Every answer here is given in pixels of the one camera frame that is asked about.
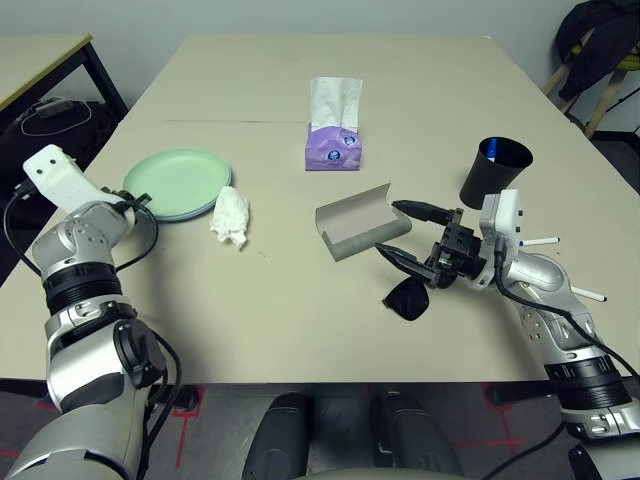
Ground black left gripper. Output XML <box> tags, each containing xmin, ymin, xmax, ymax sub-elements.
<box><xmin>102</xmin><ymin>186</ymin><xmax>151</xmax><ymax>214</ymax></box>

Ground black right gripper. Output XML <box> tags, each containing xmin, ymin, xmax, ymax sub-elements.
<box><xmin>374</xmin><ymin>198</ymin><xmax>489</xmax><ymax>291</ymax></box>

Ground green plate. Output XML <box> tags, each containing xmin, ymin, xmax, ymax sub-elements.
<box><xmin>122</xmin><ymin>146</ymin><xmax>232</xmax><ymax>220</ymax></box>

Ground grey glasses case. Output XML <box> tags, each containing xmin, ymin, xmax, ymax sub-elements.
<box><xmin>314</xmin><ymin>182</ymin><xmax>412</xmax><ymax>262</ymax></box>

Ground black sunglasses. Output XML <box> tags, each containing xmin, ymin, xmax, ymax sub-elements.
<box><xmin>382</xmin><ymin>277</ymin><xmax>431</xmax><ymax>323</ymax></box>

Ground white pen black cap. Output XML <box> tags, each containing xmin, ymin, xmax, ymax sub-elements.
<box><xmin>571</xmin><ymin>285</ymin><xmax>609</xmax><ymax>303</ymax></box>

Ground black plastic cup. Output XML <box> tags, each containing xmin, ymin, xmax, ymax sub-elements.
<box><xmin>458</xmin><ymin>136</ymin><xmax>534</xmax><ymax>209</ymax></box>

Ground grey power adapter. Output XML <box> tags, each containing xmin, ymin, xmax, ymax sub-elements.
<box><xmin>34</xmin><ymin>98</ymin><xmax>72</xmax><ymax>119</ymax></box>

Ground purple tissue pack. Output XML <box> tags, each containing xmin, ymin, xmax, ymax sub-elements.
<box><xmin>304</xmin><ymin>122</ymin><xmax>364</xmax><ymax>173</ymax></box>

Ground white flat tissue sheet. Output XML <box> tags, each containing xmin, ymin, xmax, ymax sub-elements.
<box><xmin>309</xmin><ymin>76</ymin><xmax>364</xmax><ymax>135</ymax></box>

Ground side table black legs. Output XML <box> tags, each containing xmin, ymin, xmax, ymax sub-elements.
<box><xmin>0</xmin><ymin>33</ymin><xmax>129</xmax><ymax>119</ymax></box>

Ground black table foot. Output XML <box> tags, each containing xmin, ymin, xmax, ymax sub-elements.
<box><xmin>149</xmin><ymin>384</ymin><xmax>199</xmax><ymax>409</ymax></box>
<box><xmin>487</xmin><ymin>382</ymin><xmax>556</xmax><ymax>409</ymax></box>

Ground black robot right leg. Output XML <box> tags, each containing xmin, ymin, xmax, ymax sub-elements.
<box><xmin>369</xmin><ymin>389</ymin><xmax>464</xmax><ymax>480</ymax></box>

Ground black robot leg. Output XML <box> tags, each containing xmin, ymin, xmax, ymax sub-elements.
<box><xmin>369</xmin><ymin>389</ymin><xmax>464</xmax><ymax>480</ymax></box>
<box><xmin>242</xmin><ymin>392</ymin><xmax>314</xmax><ymax>480</ymax></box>

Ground wooden stool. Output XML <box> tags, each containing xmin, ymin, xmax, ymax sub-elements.
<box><xmin>542</xmin><ymin>27</ymin><xmax>640</xmax><ymax>139</ymax></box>

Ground grey robot torso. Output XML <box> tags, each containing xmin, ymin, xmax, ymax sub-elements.
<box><xmin>304</xmin><ymin>467</ymin><xmax>411</xmax><ymax>480</ymax></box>

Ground black robot left leg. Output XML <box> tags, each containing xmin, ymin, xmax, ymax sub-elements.
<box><xmin>242</xmin><ymin>392</ymin><xmax>314</xmax><ymax>480</ymax></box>

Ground black jacket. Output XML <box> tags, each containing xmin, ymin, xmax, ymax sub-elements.
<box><xmin>555</xmin><ymin>0</ymin><xmax>640</xmax><ymax>101</ymax></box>

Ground yellow green cushion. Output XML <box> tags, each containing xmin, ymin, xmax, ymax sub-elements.
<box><xmin>569</xmin><ymin>42</ymin><xmax>640</xmax><ymax>71</ymax></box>

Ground black left wrist camera cable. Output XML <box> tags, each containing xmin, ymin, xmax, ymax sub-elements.
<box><xmin>2</xmin><ymin>184</ymin><xmax>161</xmax><ymax>276</ymax></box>

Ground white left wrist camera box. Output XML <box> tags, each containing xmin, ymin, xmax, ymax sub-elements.
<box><xmin>22</xmin><ymin>144</ymin><xmax>136</xmax><ymax>224</ymax></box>

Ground white floor cable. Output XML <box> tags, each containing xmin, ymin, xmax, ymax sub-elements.
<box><xmin>19</xmin><ymin>99</ymin><xmax>94</xmax><ymax>137</ymax></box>

